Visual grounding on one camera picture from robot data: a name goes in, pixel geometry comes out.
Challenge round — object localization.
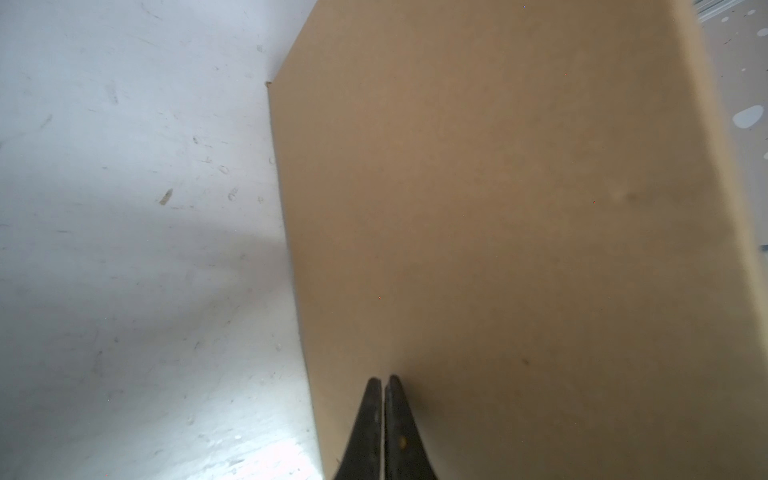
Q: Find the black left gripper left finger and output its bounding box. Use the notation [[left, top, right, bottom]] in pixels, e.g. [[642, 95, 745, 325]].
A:
[[334, 377, 383, 480]]

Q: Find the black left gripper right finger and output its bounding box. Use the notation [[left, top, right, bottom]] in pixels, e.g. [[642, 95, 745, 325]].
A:
[[384, 375, 437, 480]]

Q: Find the brown cardboard express box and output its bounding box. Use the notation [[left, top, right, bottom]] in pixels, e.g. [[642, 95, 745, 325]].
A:
[[268, 1, 767, 479]]

